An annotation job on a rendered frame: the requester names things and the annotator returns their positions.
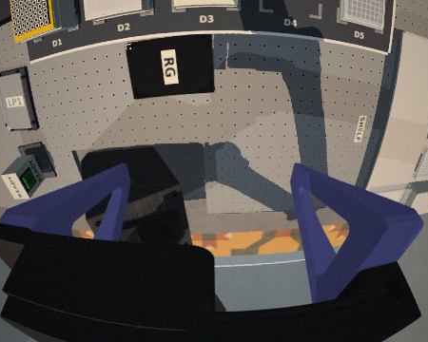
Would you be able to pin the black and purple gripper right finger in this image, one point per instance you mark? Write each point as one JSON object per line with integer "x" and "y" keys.
{"x": 380, "y": 230}

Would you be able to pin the black rectangular pad with rg label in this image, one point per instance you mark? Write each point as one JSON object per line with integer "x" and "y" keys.
{"x": 171, "y": 66}

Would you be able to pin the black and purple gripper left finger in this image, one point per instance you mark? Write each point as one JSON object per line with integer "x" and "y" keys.
{"x": 55, "y": 212}

